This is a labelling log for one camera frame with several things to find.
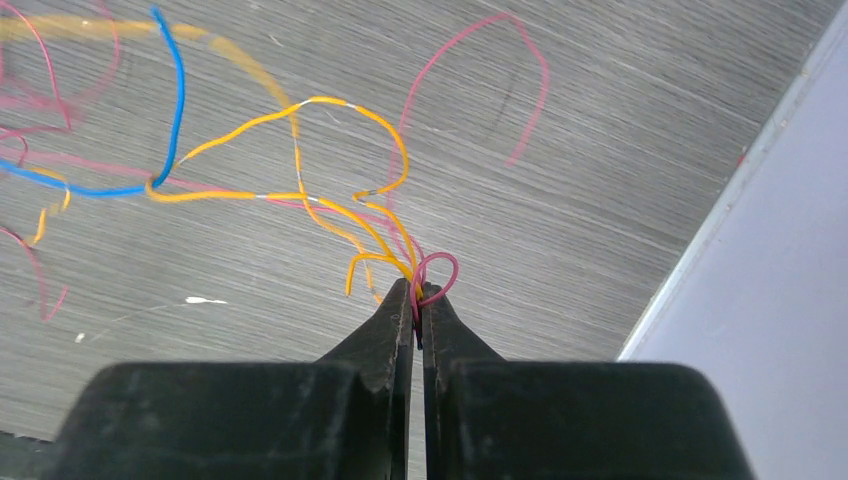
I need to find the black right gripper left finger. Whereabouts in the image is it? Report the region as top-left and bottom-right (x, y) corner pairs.
(44, 279), (414, 479)

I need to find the aluminium frame rail right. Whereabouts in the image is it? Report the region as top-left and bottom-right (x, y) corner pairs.
(617, 19), (848, 362)

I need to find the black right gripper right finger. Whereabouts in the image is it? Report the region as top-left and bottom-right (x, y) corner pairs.
(421, 284), (753, 479)

